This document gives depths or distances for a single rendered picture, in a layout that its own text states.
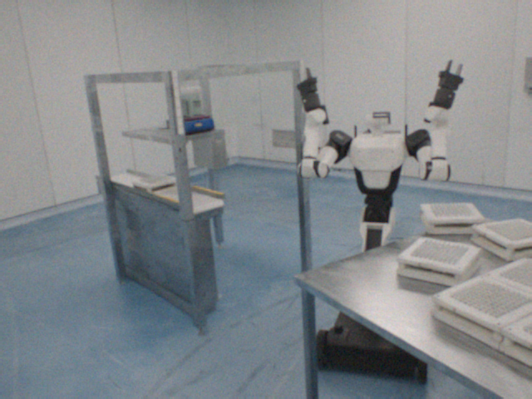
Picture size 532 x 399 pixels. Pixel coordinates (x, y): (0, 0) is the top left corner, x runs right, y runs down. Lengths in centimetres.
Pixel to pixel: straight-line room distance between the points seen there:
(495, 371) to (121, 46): 607
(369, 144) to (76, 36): 465
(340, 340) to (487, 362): 132
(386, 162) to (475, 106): 350
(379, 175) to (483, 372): 136
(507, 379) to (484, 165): 471
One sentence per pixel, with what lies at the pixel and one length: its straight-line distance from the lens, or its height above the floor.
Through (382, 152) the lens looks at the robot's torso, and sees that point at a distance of 254.
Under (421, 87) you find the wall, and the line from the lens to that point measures 619.
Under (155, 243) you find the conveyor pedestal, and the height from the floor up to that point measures 44.
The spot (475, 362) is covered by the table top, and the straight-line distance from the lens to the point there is 151.
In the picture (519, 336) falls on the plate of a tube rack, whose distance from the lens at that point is 152.
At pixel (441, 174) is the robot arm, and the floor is 110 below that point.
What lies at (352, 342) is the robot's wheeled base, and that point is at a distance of 273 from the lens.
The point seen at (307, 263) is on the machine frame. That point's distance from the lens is 367.
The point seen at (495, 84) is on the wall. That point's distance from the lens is 589.
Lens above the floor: 166
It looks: 17 degrees down
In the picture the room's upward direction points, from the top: 4 degrees counter-clockwise
